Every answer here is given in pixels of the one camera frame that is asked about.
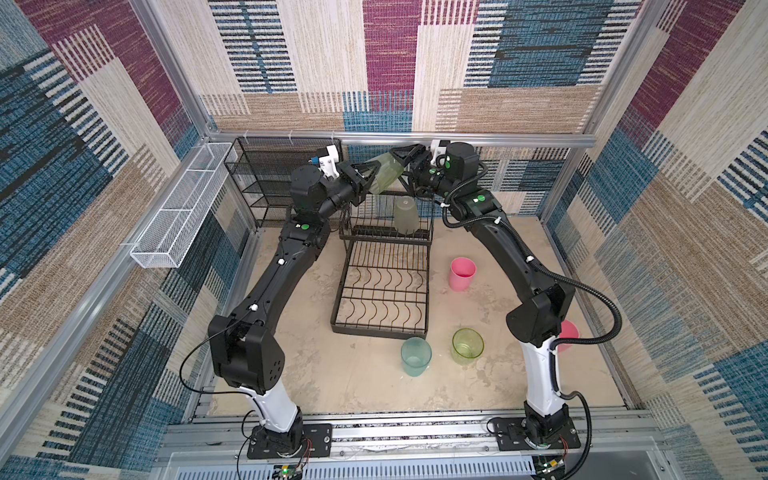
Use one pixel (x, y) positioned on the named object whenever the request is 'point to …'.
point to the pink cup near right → (568, 331)
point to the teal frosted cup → (416, 354)
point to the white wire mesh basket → (167, 238)
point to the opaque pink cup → (462, 271)
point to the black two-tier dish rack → (384, 278)
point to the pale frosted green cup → (406, 216)
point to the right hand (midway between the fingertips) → (389, 163)
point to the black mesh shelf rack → (262, 168)
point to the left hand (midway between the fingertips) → (385, 157)
